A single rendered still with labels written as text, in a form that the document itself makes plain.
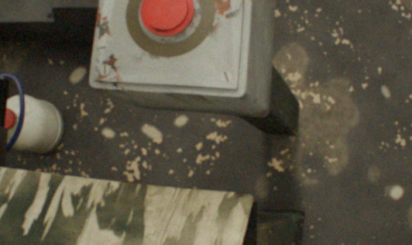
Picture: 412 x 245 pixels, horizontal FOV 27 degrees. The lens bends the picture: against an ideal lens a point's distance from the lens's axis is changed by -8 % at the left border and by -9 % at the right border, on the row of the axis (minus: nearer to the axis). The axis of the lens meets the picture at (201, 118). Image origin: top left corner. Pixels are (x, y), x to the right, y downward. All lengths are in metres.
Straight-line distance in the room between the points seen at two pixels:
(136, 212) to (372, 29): 0.93
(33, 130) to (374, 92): 0.60
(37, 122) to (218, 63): 0.90
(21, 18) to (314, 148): 0.56
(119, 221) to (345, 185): 0.88
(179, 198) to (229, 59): 0.15
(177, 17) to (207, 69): 0.04
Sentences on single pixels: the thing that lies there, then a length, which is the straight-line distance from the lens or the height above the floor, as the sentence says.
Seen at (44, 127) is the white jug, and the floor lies 0.12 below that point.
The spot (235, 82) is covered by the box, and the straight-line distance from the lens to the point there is 0.66.
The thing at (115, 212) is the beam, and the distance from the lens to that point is 0.76.
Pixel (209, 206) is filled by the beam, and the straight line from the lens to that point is 0.75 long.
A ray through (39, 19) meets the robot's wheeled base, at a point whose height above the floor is 0.19.
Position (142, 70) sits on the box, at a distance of 0.68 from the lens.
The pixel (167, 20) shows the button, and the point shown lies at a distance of 0.66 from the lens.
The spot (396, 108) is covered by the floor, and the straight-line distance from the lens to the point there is 1.59.
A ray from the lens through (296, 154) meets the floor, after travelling 1.59.
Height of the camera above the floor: 1.58
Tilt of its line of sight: 79 degrees down
